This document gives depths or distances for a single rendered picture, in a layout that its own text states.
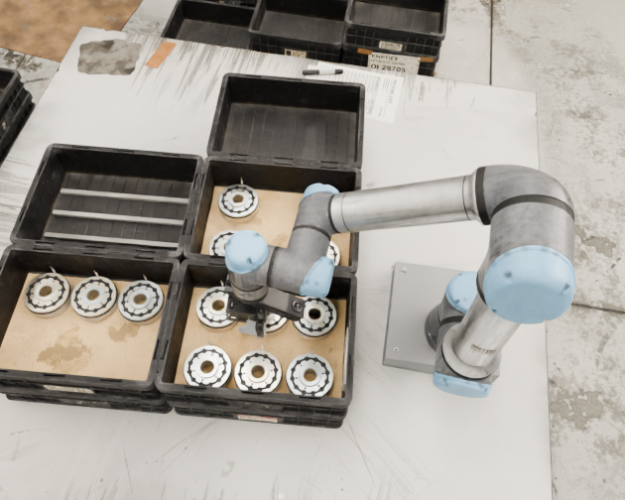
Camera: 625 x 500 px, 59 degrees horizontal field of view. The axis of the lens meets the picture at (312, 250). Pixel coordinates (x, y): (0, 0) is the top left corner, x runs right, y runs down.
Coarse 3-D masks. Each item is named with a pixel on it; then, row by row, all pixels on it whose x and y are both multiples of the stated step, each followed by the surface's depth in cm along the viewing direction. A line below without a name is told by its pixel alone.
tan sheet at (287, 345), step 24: (192, 312) 130; (336, 312) 131; (192, 336) 127; (216, 336) 127; (240, 336) 128; (288, 336) 128; (336, 336) 128; (288, 360) 125; (336, 360) 126; (336, 384) 123
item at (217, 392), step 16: (336, 272) 125; (176, 288) 122; (352, 288) 124; (176, 304) 120; (352, 304) 123; (352, 320) 120; (352, 336) 118; (352, 352) 116; (160, 368) 113; (352, 368) 114; (160, 384) 112; (176, 384) 112; (352, 384) 113; (256, 400) 112; (272, 400) 111; (288, 400) 111; (304, 400) 111; (320, 400) 111; (336, 400) 111
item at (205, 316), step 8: (216, 288) 130; (200, 296) 129; (208, 296) 129; (224, 296) 129; (200, 304) 128; (200, 312) 127; (208, 312) 127; (208, 320) 126; (216, 320) 126; (224, 320) 126
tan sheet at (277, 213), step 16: (256, 192) 148; (272, 192) 148; (288, 192) 148; (272, 208) 146; (288, 208) 146; (208, 224) 142; (224, 224) 143; (240, 224) 143; (256, 224) 143; (272, 224) 143; (288, 224) 143; (208, 240) 140; (272, 240) 141; (288, 240) 141; (336, 240) 141
